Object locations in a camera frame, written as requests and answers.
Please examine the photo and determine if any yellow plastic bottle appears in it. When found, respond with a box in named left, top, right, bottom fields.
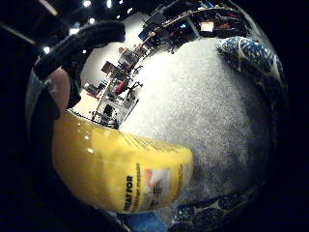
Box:
left=51, top=110, right=194, bottom=215

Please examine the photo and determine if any group of ceiling lights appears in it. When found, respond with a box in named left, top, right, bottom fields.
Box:
left=42, top=0, right=134, bottom=55

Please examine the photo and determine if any red office chair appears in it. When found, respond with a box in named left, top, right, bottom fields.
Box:
left=115, top=78, right=129, bottom=96

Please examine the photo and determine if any metal shelf rack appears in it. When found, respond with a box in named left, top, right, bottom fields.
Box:
left=91, top=72, right=143, bottom=130

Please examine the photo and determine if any long cluttered work desk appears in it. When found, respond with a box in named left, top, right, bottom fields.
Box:
left=138, top=4, right=255, bottom=54

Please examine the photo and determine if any white box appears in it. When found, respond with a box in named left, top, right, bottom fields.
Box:
left=200, top=21, right=215, bottom=33

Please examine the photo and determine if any blue white-spotted soft toy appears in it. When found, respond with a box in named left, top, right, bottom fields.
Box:
left=215, top=36, right=287, bottom=89

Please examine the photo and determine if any bright blue object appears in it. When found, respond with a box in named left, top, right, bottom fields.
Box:
left=124, top=211, right=170, bottom=232

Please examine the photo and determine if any dark blue patterned cloth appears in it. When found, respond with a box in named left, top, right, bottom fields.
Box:
left=167, top=189, right=263, bottom=232

